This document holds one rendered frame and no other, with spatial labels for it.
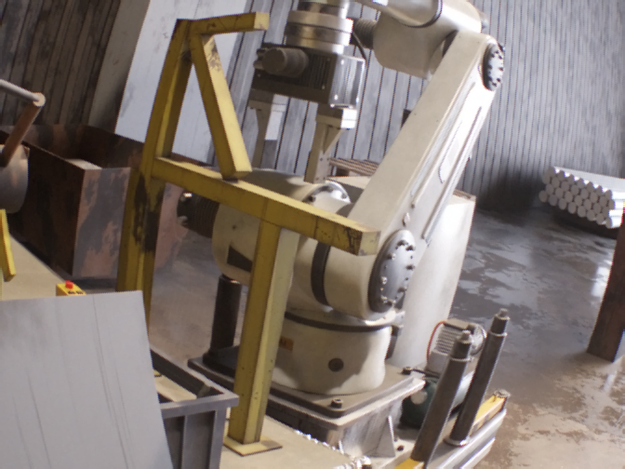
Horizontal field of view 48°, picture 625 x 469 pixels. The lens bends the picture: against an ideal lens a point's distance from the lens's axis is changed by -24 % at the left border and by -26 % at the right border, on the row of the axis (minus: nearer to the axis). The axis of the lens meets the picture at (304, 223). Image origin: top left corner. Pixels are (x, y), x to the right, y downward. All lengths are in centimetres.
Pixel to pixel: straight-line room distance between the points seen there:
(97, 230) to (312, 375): 243
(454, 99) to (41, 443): 165
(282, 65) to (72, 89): 433
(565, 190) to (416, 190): 948
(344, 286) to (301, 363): 29
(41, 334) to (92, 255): 348
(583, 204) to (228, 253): 949
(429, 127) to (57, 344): 141
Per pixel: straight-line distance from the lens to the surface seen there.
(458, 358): 237
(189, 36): 178
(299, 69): 199
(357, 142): 860
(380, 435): 261
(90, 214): 444
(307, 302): 225
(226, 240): 227
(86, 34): 615
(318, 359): 229
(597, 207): 1139
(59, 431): 117
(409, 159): 222
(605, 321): 542
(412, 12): 238
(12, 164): 113
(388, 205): 215
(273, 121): 212
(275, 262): 156
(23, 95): 101
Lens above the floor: 150
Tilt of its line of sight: 11 degrees down
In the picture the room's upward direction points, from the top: 11 degrees clockwise
